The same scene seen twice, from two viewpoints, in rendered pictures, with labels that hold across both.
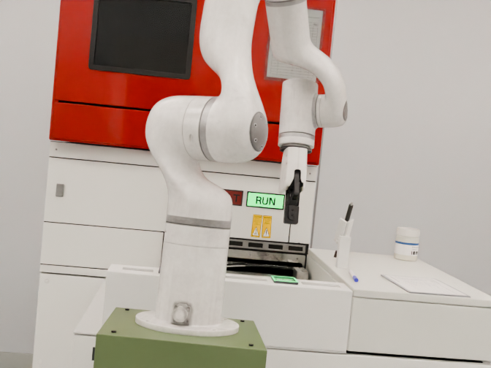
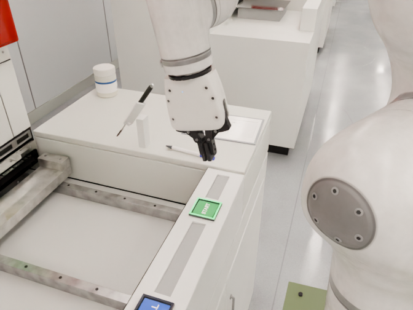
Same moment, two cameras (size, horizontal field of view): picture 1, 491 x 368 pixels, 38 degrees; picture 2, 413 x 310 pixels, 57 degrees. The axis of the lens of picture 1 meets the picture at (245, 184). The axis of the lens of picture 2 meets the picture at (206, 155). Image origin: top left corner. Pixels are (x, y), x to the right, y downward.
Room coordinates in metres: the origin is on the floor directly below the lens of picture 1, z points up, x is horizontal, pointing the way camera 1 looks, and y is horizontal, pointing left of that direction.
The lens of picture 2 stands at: (1.39, 0.44, 1.50)
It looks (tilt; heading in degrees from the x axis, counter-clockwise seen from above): 33 degrees down; 294
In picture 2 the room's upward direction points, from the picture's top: straight up
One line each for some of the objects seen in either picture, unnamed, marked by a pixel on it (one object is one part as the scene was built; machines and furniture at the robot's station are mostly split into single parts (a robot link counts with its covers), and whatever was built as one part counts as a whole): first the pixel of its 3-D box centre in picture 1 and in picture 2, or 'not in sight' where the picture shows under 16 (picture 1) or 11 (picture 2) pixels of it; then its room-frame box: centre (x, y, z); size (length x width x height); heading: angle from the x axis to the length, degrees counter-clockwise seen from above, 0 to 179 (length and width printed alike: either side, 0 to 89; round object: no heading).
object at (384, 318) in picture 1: (387, 296); (159, 140); (1.92, -0.41, 0.89); 0.62 x 0.35 x 0.14; 5
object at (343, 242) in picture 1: (343, 242); (136, 122); (1.90, -0.27, 1.03); 0.06 x 0.04 x 0.13; 5
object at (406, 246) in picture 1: (406, 244); (106, 80); (2.17, -0.51, 1.01); 0.07 x 0.07 x 0.10
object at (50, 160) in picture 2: (300, 274); (53, 161); (2.14, -0.19, 0.89); 0.08 x 0.03 x 0.03; 5
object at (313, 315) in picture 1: (226, 307); (184, 278); (1.62, 0.01, 0.89); 0.55 x 0.09 x 0.14; 95
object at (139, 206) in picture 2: not in sight; (110, 199); (1.94, -0.17, 0.84); 0.50 x 0.02 x 0.03; 5
